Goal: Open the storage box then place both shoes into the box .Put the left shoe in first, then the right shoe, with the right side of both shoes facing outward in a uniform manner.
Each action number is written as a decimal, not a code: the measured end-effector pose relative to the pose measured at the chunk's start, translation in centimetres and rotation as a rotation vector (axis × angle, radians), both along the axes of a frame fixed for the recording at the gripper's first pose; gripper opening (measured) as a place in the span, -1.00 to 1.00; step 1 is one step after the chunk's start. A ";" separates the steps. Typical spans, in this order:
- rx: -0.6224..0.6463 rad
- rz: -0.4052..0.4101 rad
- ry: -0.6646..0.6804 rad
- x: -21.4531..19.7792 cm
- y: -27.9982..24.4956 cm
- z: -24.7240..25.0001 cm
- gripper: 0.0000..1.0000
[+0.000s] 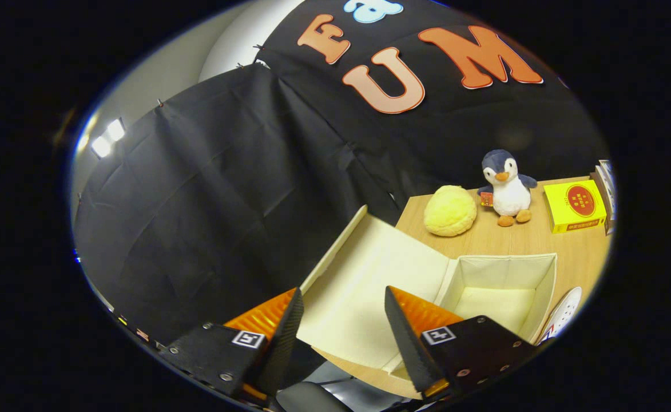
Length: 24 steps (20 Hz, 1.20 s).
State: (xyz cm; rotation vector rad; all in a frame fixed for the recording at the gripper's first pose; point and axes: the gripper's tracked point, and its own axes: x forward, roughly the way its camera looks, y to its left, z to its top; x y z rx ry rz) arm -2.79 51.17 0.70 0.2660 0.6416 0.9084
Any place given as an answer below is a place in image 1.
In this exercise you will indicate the grey chair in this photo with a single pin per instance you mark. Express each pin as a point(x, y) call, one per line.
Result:
point(312, 397)

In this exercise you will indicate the brown book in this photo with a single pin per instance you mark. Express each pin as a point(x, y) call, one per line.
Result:
point(610, 220)

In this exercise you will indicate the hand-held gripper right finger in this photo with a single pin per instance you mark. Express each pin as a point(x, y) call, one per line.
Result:
point(407, 343)

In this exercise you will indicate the black backdrop cloth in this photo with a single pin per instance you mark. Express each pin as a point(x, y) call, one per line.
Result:
point(198, 200)

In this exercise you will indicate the penguin plush toy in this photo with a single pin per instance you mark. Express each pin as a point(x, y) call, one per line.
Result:
point(509, 191)

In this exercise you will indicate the yellow book with red circle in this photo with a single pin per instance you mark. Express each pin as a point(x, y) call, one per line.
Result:
point(575, 200)

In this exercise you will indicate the white canvas shoe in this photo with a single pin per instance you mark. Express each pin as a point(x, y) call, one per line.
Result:
point(564, 312)

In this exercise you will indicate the ceiling light panel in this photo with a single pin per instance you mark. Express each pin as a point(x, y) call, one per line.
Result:
point(101, 147)
point(116, 130)

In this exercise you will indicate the beige fabric storage box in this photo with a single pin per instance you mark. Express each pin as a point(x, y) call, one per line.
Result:
point(358, 274)

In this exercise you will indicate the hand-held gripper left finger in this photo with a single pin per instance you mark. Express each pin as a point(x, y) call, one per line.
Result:
point(284, 349)

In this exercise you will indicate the yellow bun plush toy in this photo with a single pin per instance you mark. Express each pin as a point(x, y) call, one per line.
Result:
point(449, 212)

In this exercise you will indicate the white illustrated book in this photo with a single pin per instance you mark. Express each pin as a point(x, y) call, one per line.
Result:
point(607, 171)

